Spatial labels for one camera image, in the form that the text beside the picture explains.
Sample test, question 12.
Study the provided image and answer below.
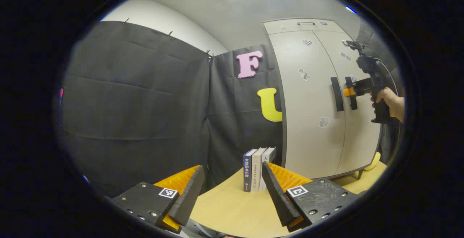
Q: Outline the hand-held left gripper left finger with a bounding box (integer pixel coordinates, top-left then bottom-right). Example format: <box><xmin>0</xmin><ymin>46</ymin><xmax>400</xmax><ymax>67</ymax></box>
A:
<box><xmin>111</xmin><ymin>164</ymin><xmax>205</xmax><ymax>235</ymax></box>

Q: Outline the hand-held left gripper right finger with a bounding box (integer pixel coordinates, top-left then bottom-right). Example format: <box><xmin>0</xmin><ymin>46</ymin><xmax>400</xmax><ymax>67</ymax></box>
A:
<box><xmin>262</xmin><ymin>162</ymin><xmax>359</xmax><ymax>233</ymax></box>

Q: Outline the grey double-door shoe cabinet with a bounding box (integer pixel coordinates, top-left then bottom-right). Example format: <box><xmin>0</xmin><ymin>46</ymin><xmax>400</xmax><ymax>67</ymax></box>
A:
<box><xmin>263</xmin><ymin>18</ymin><xmax>385</xmax><ymax>180</ymax></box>

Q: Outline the grey shoe cabinet door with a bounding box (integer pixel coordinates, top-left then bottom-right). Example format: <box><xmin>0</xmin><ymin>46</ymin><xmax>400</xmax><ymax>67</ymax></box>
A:
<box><xmin>269</xmin><ymin>31</ymin><xmax>345</xmax><ymax>179</ymax></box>
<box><xmin>314</xmin><ymin>30</ymin><xmax>383</xmax><ymax>175</ymax></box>

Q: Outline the cream book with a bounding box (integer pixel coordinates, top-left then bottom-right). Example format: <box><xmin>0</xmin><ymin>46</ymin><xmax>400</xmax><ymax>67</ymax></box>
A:
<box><xmin>251</xmin><ymin>147</ymin><xmax>268</xmax><ymax>192</ymax></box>

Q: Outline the white book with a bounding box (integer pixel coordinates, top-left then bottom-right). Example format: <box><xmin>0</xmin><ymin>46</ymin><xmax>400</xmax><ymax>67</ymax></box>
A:
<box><xmin>259</xmin><ymin>147</ymin><xmax>276</xmax><ymax>191</ymax></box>

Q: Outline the yellow round sponge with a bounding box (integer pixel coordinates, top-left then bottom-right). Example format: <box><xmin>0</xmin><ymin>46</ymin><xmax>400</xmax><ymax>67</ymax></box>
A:
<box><xmin>364</xmin><ymin>152</ymin><xmax>382</xmax><ymax>171</ymax></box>

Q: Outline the black backdrop cloth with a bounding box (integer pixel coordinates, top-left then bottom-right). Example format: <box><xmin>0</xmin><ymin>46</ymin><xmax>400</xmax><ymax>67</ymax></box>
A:
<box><xmin>60</xmin><ymin>20</ymin><xmax>405</xmax><ymax>197</ymax></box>

